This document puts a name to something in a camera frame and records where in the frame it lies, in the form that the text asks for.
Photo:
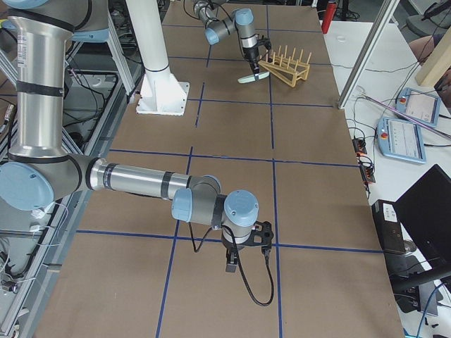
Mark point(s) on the black laptop computer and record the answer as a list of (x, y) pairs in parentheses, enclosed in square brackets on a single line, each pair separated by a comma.
[(424, 211)]

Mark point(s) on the red cylinder bottle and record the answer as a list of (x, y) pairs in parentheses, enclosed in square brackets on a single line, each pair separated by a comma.
[(328, 16)]

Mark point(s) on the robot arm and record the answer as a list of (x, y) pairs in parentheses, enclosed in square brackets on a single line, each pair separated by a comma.
[(219, 24), (194, 199)]

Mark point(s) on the mint green plate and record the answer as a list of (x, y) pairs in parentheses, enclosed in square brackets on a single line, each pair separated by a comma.
[(253, 78)]

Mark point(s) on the aluminium frame post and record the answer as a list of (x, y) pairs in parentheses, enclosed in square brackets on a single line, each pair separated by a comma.
[(382, 19)]

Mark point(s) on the near blue teach pendant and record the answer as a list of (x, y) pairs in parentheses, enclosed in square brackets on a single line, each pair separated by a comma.
[(400, 139)]

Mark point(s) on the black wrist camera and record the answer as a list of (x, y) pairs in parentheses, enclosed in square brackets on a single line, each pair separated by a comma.
[(265, 42), (261, 235)]

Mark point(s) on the orange black power strip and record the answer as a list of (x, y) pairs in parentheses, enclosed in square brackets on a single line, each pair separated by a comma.
[(366, 165)]

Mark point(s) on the reacher grabber stick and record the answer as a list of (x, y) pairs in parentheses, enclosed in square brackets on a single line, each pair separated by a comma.
[(406, 117)]

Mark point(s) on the wooden plate rack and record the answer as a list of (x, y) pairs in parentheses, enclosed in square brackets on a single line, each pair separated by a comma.
[(289, 68)]

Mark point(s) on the far blue teach pendant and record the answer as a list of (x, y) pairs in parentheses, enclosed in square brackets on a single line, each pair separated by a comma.
[(419, 105)]

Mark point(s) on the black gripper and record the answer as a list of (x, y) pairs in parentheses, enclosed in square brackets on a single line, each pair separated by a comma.
[(231, 248), (251, 54)]

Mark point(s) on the blue teach pendant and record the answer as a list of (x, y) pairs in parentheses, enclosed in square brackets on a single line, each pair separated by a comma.
[(419, 105), (400, 139)]

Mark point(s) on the white camera mast with base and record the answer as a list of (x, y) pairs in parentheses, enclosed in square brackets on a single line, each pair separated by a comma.
[(161, 93)]

